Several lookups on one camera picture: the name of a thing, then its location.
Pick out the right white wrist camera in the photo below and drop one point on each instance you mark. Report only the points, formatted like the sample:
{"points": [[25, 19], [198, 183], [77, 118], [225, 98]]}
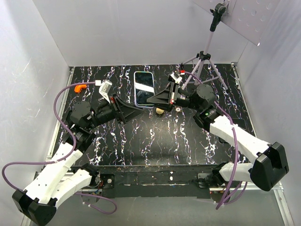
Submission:
{"points": [[176, 76]]}

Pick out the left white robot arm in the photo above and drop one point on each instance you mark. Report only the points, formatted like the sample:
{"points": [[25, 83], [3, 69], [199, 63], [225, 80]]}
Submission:
{"points": [[40, 200]]}

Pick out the perforated grey board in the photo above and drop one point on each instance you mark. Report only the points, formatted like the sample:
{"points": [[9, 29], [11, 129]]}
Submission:
{"points": [[248, 18]]}

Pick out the purple cased smartphone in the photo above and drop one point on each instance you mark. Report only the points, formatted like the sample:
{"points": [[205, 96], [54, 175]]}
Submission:
{"points": [[143, 89]]}

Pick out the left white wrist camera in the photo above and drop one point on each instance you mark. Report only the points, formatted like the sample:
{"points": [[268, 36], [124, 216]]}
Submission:
{"points": [[104, 88]]}

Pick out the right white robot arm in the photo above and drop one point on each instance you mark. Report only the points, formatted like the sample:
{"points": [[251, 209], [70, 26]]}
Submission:
{"points": [[267, 162]]}

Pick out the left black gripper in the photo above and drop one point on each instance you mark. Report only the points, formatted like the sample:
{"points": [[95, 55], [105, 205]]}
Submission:
{"points": [[123, 111]]}

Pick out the black smartphone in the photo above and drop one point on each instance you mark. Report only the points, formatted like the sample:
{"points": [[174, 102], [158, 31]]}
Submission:
{"points": [[240, 122]]}

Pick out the cream toy microphone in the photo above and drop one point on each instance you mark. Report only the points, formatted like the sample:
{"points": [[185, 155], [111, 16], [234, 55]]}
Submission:
{"points": [[159, 111]]}

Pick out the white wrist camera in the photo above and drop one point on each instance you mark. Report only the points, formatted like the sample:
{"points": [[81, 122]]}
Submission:
{"points": [[176, 76], [104, 88]]}

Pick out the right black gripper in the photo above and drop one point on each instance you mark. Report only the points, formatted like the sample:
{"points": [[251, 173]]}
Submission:
{"points": [[166, 99]]}

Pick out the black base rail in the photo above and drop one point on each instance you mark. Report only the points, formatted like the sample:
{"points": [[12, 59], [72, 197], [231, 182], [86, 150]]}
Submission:
{"points": [[158, 181]]}

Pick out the orange curved plastic piece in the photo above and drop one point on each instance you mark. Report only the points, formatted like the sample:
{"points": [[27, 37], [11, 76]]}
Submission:
{"points": [[79, 88]]}

